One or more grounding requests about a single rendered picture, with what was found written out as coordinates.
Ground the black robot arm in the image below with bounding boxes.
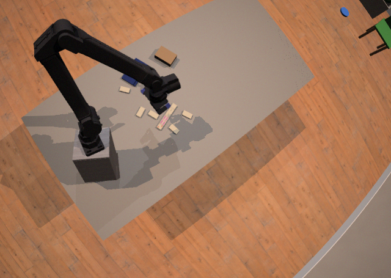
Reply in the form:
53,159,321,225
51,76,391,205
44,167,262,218
34,19,181,156

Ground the dark blue notebook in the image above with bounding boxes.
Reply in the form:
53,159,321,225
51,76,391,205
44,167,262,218
122,58,147,87

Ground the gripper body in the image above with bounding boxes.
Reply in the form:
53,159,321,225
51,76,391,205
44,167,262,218
144,87,168,115

